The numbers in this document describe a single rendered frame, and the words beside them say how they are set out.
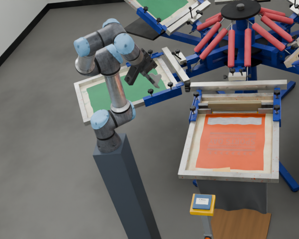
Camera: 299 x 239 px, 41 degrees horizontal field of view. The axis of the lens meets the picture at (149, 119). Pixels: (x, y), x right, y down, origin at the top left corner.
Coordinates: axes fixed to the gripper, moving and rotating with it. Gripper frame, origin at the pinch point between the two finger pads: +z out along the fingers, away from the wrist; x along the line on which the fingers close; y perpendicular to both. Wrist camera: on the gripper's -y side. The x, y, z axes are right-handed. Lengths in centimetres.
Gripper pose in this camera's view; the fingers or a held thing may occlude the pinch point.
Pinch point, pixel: (148, 79)
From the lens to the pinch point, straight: 194.2
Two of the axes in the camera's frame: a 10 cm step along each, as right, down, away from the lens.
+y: 7.1, -7.1, -0.3
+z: 3.5, 3.2, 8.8
